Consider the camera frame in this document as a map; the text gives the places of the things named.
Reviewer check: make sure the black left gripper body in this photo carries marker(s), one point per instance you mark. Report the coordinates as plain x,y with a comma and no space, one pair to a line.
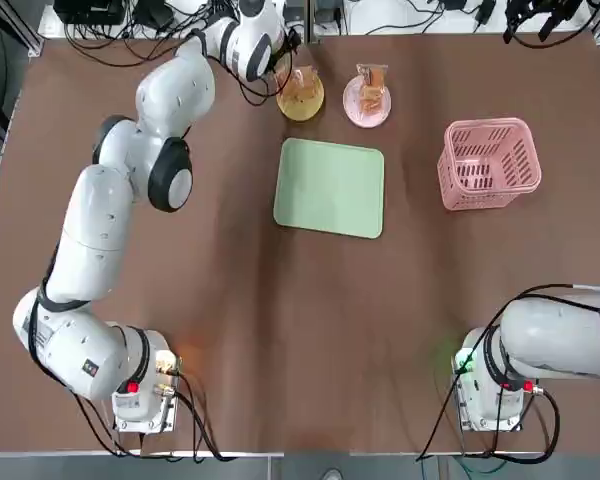
289,46

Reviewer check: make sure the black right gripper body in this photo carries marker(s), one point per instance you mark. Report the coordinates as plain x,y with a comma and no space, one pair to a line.
547,4

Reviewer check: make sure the clear-wrapped bread pack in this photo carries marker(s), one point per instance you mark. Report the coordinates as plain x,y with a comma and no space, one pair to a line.
372,76
307,79
371,101
294,95

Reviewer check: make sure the green plastic tray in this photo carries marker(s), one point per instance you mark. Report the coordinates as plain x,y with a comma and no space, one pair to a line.
330,190

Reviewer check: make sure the small pink slotted basket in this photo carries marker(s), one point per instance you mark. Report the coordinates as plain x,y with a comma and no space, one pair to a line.
490,200

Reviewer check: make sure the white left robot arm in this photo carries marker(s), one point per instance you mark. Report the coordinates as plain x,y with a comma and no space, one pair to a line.
100,240

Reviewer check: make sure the round yellow plate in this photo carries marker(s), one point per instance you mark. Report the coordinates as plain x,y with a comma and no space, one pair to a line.
300,112

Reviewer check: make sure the round white plate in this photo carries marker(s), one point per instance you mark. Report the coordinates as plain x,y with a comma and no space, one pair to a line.
352,112

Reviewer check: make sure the black power adapter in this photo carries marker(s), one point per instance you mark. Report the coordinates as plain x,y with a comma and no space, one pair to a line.
485,11

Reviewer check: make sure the black dock box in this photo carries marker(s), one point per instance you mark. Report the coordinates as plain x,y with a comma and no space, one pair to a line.
90,12

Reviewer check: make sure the person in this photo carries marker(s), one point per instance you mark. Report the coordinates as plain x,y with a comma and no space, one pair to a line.
333,475

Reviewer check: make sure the aluminium post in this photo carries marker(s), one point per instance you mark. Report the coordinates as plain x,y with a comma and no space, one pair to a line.
310,20

